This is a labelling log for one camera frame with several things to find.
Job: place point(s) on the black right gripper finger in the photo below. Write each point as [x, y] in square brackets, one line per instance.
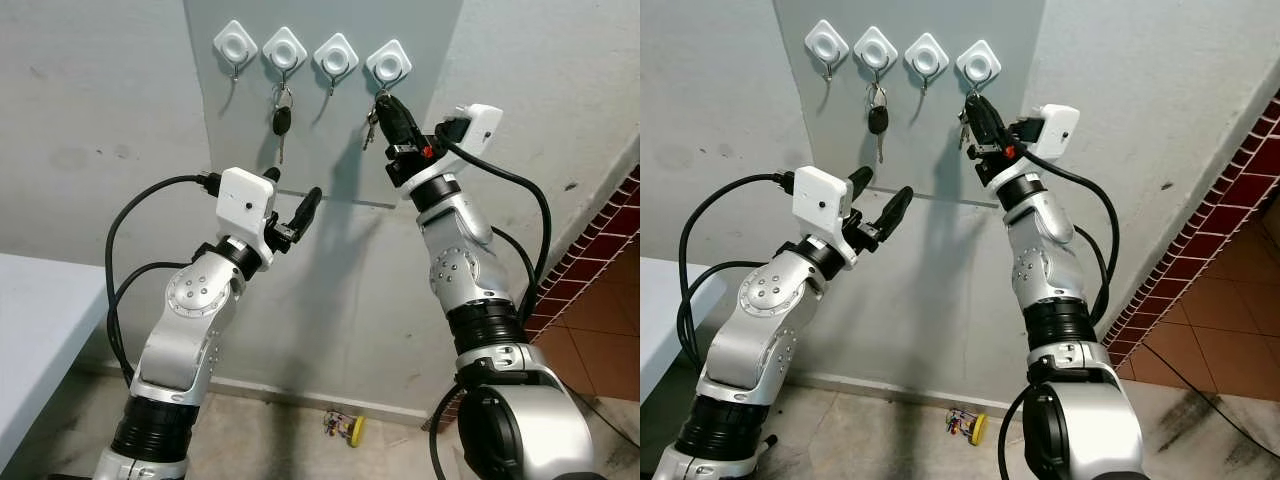
[983, 122]
[999, 132]
[412, 132]
[393, 122]

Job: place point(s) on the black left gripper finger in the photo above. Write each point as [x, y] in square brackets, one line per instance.
[308, 207]
[898, 208]
[860, 180]
[272, 176]

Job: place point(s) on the silver key bunch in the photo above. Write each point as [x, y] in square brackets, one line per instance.
[963, 125]
[371, 125]

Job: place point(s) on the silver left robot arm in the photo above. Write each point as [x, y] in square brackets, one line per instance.
[190, 330]
[750, 340]

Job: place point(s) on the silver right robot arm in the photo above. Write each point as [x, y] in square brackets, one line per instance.
[455, 250]
[1045, 255]

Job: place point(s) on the small colourful toy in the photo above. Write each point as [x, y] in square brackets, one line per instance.
[968, 425]
[345, 428]

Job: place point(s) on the white table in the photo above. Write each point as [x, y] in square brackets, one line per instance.
[40, 330]

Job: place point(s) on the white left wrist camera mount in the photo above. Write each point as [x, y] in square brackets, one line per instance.
[820, 205]
[245, 200]

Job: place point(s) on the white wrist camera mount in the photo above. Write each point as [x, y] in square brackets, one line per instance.
[1055, 128]
[478, 125]
[245, 200]
[820, 205]

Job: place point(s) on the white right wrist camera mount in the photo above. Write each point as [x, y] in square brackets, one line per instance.
[478, 125]
[1055, 128]

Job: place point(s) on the white wall hook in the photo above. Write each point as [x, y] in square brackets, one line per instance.
[927, 56]
[876, 49]
[388, 63]
[336, 57]
[236, 43]
[285, 50]
[827, 42]
[978, 63]

